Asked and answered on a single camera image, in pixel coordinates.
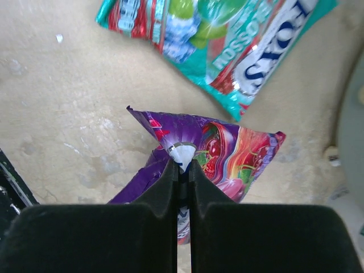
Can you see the purple Fox's berries packet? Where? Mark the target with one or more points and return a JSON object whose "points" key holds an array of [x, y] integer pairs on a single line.
{"points": [[231, 157]]}

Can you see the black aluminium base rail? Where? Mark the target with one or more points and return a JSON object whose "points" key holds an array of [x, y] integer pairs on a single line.
{"points": [[15, 194]]}

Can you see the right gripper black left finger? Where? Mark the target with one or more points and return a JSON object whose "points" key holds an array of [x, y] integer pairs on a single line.
{"points": [[135, 237]]}

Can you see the cream round drawer cabinet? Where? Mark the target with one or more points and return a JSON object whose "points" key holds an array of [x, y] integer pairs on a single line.
{"points": [[347, 153]]}

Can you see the teal mint blossom Fox's packet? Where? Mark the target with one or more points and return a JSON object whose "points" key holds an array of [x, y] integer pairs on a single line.
{"points": [[228, 48]]}

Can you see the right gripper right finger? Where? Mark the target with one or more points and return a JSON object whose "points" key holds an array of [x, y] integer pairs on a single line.
{"points": [[231, 237]]}

